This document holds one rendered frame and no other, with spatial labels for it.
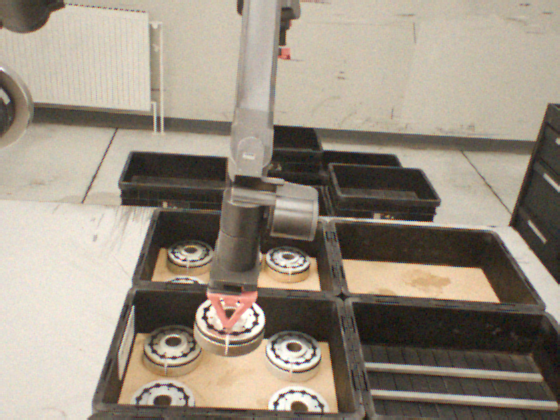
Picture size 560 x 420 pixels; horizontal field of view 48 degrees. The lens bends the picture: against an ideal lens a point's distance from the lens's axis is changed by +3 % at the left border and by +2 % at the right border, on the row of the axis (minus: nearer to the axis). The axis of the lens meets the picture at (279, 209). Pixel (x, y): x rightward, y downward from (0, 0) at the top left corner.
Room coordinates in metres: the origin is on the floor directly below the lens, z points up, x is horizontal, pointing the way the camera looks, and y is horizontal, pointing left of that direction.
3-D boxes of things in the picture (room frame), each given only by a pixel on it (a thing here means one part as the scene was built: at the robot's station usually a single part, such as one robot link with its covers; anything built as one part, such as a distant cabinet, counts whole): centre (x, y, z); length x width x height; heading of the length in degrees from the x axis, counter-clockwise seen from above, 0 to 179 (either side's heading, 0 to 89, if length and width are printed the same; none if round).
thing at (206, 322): (0.72, 0.05, 1.04); 0.10 x 0.10 x 0.01
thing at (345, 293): (1.12, -0.33, 0.92); 0.40 x 0.30 x 0.02; 95
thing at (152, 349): (0.86, 0.16, 0.86); 0.10 x 0.10 x 0.01
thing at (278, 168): (2.57, 0.05, 0.37); 0.40 x 0.30 x 0.45; 96
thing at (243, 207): (0.72, 0.04, 1.22); 0.07 x 0.06 x 0.07; 93
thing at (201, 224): (1.09, 0.07, 0.87); 0.40 x 0.30 x 0.11; 95
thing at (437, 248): (1.12, -0.33, 0.87); 0.40 x 0.30 x 0.11; 95
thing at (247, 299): (0.71, 0.05, 1.09); 0.07 x 0.07 x 0.09; 3
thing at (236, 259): (0.72, 0.05, 1.16); 0.10 x 0.07 x 0.07; 3
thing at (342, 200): (2.22, -0.39, 0.37); 0.40 x 0.30 x 0.45; 96
